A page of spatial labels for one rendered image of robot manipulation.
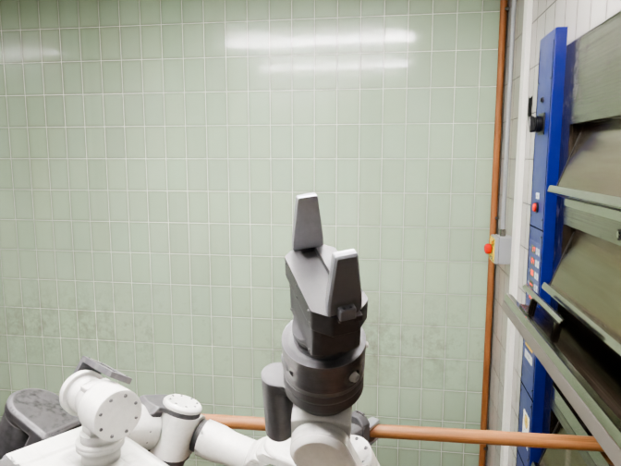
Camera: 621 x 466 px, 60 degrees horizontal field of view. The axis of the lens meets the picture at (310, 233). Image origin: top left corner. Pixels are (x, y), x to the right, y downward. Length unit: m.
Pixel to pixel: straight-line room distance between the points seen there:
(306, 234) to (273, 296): 2.01
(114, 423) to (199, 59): 2.03
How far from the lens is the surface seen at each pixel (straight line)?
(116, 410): 0.77
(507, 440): 1.32
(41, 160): 2.94
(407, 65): 2.44
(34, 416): 0.98
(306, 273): 0.52
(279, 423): 0.65
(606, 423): 0.92
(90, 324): 2.94
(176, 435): 1.13
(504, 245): 2.12
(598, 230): 1.35
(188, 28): 2.64
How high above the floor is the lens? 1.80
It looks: 8 degrees down
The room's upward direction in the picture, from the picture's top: straight up
